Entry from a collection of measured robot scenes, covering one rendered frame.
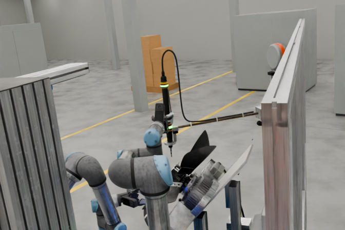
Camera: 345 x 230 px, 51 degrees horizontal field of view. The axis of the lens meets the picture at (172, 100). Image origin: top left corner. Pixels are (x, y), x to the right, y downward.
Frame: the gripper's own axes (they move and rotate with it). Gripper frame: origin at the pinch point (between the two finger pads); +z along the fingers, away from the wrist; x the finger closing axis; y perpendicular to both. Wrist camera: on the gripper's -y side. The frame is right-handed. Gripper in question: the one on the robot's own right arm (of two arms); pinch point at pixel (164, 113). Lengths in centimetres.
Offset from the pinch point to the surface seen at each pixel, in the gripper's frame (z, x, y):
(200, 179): 14, 15, 48
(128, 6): 595, -192, -72
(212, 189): 8, 22, 51
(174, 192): -4.1, 2.0, 46.7
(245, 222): 22, 41, 82
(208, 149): 7.5, 22.1, 25.1
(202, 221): 14, 14, 77
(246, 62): 760, 55, 94
